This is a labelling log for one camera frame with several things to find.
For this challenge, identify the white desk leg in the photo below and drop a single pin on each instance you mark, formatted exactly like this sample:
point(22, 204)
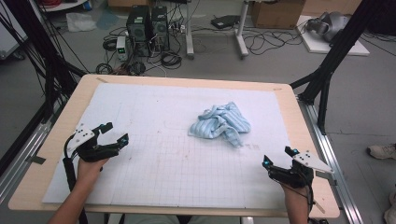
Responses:
point(189, 34)
point(241, 37)

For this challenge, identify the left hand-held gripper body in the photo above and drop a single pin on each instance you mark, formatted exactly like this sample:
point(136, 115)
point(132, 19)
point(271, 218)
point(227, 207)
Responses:
point(88, 149)

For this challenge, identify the black flat device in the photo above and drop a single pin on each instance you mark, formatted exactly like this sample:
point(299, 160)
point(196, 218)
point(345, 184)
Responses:
point(224, 21)

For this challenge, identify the tan tape strip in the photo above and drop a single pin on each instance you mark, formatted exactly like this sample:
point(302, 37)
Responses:
point(320, 207)

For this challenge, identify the person's left hand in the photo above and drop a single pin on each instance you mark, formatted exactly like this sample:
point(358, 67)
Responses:
point(90, 170)

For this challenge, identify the white foam mat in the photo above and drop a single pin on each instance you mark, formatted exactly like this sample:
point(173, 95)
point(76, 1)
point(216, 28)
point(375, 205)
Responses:
point(155, 102)

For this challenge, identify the black metal frame stand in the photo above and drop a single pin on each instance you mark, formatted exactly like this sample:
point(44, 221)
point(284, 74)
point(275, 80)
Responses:
point(31, 31)
point(339, 46)

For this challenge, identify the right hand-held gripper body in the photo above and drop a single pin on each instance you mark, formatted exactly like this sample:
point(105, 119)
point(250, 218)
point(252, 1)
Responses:
point(299, 174)

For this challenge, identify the white plastic bag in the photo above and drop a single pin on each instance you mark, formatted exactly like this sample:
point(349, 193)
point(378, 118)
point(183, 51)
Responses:
point(80, 22)

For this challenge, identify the white power supply box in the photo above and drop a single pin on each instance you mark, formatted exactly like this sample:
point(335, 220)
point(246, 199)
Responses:
point(121, 48)

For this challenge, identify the slim black computer tower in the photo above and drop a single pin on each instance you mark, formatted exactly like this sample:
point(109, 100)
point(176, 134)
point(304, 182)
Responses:
point(160, 28)

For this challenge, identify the blue striped towel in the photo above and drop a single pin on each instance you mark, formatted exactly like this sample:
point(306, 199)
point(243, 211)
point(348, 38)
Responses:
point(224, 123)

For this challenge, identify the black tape piece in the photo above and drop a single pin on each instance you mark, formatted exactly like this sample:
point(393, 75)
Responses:
point(333, 179)
point(37, 160)

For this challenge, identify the white floor board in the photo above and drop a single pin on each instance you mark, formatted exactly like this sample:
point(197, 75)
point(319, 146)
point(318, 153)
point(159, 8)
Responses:
point(336, 48)

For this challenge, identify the aluminium rail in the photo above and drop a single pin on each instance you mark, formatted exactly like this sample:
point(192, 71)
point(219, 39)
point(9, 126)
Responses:
point(330, 149)
point(21, 155)

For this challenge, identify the brown cardboard box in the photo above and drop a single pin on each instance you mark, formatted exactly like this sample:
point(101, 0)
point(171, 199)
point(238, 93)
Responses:
point(277, 14)

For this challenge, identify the grey rounded device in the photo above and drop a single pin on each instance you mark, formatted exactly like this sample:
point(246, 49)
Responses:
point(331, 25)

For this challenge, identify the person's right hand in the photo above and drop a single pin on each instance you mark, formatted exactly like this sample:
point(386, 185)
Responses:
point(294, 194)

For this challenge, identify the large black computer tower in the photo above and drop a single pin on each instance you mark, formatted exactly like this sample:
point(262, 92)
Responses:
point(138, 29)

